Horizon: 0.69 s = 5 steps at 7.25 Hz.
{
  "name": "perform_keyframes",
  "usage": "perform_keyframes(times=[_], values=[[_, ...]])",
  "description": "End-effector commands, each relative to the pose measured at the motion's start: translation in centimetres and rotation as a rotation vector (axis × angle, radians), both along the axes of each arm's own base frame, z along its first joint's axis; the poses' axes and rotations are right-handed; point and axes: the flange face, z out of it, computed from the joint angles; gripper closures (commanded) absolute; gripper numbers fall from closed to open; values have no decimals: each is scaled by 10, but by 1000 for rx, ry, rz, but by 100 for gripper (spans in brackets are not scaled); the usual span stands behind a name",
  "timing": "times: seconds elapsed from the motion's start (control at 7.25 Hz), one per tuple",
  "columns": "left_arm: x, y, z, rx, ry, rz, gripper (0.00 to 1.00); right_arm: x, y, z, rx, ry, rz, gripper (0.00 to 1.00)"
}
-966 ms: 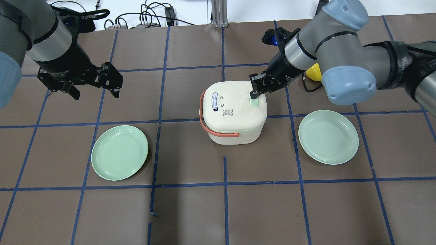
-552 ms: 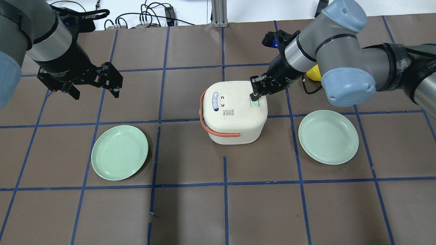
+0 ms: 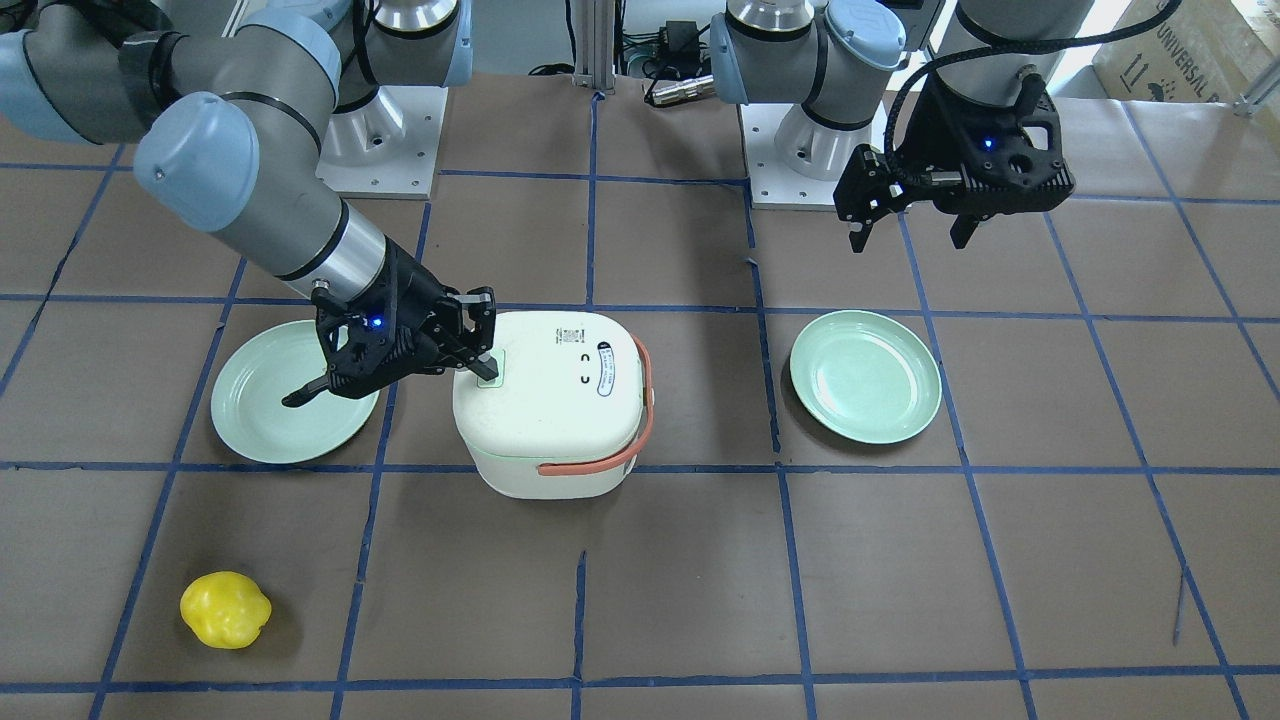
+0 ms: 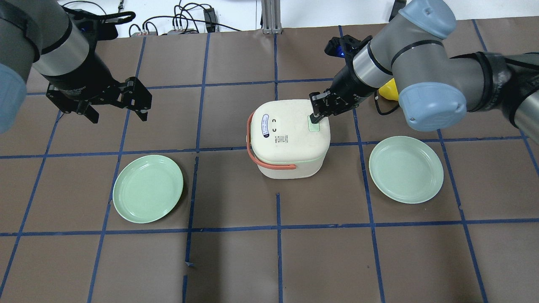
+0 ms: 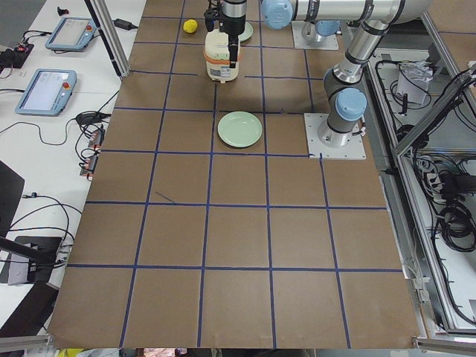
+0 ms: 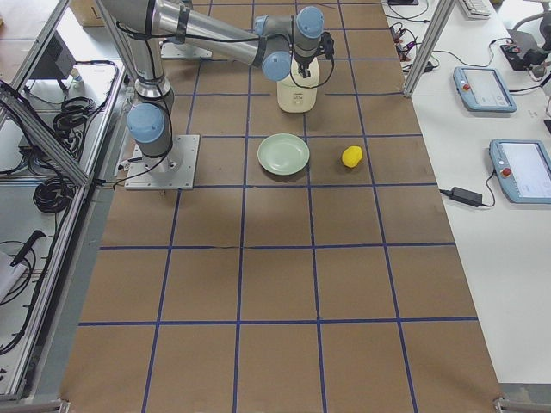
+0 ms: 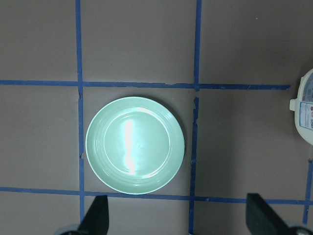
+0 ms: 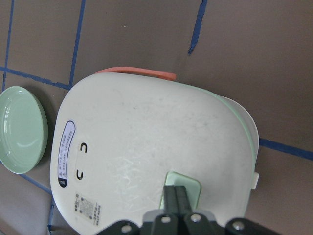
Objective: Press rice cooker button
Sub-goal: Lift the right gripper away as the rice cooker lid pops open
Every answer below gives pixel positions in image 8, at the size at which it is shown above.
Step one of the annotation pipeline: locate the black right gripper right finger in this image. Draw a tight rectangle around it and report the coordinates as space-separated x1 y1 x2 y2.
174 186 193 235

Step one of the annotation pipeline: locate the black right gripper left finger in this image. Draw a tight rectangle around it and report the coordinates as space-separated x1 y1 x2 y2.
163 186 181 235

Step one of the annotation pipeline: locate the green plate far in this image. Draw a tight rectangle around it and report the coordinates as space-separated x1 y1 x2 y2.
0 86 48 174

